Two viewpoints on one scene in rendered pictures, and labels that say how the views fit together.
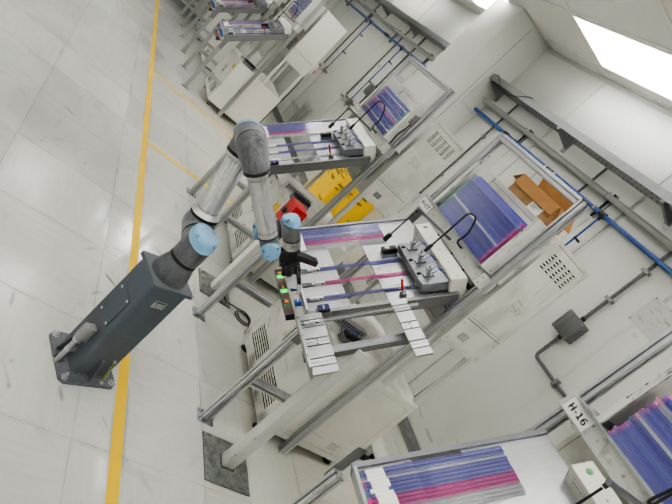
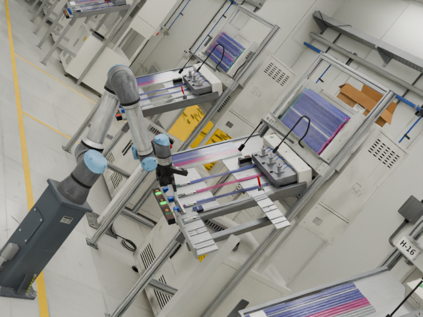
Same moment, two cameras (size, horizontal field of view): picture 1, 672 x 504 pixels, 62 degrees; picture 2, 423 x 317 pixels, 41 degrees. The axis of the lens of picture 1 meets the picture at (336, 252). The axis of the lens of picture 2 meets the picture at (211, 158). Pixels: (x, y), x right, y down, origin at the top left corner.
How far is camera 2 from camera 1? 0.61 m
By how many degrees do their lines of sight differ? 6
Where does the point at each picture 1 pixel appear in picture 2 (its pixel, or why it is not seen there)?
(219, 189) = (102, 121)
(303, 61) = (146, 26)
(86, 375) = (13, 289)
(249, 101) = (102, 68)
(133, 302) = (46, 219)
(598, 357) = not seen: outside the picture
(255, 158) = (128, 90)
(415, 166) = (258, 94)
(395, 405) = (272, 291)
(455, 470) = (319, 304)
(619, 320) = not seen: outside the picture
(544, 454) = (388, 283)
